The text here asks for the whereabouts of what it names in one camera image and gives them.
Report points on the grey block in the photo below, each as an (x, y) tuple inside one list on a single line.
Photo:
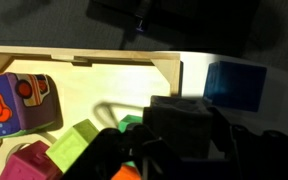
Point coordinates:
[(180, 126)]

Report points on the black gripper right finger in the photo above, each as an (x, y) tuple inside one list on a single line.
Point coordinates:
[(267, 156)]

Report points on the blue block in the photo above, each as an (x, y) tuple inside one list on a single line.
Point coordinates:
[(235, 85)]

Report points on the magenta block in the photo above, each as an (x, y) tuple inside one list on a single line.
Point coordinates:
[(30, 163)]

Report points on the wooden crate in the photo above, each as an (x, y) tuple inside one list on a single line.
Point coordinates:
[(117, 83)]

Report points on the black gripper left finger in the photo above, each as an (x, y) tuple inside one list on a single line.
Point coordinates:
[(117, 156)]

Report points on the orange block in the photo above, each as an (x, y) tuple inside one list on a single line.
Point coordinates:
[(125, 173)]

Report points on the lime green block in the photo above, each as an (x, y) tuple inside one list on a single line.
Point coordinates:
[(70, 145)]

